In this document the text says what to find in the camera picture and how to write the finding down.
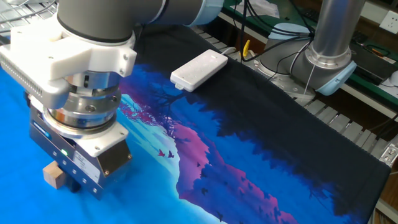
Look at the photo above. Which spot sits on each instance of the white wall socket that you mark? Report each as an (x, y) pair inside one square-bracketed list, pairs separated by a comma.
[(390, 22)]

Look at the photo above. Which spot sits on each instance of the small wooden block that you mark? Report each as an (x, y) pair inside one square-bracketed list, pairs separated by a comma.
[(53, 175)]

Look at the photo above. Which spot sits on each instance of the yellow plastic clip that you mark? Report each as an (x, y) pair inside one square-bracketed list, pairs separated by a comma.
[(246, 48)]

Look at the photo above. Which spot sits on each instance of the grey metal gripper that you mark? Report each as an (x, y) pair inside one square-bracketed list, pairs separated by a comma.
[(77, 165)]

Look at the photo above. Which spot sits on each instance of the printed mountain landscape cloth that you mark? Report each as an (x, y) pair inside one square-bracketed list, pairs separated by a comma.
[(248, 149)]

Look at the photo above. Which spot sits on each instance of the white paper sheet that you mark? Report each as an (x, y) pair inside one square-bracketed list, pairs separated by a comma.
[(264, 7)]

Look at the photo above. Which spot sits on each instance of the green bench mat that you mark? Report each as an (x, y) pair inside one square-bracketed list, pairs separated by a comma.
[(230, 12)]

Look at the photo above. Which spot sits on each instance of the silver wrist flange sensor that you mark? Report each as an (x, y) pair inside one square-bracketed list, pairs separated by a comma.
[(87, 102)]

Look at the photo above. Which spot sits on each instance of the silver corner bracket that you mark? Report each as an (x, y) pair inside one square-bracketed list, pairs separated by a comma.
[(390, 154)]

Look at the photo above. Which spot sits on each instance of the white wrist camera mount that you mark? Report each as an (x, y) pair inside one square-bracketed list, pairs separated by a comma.
[(62, 59)]

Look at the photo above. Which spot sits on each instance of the black flat device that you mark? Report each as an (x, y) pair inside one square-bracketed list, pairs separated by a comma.
[(373, 67)]

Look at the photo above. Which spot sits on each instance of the white power strip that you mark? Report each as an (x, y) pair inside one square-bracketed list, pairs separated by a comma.
[(199, 71)]

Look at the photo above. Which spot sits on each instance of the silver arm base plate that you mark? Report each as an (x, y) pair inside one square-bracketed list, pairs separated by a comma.
[(289, 87)]

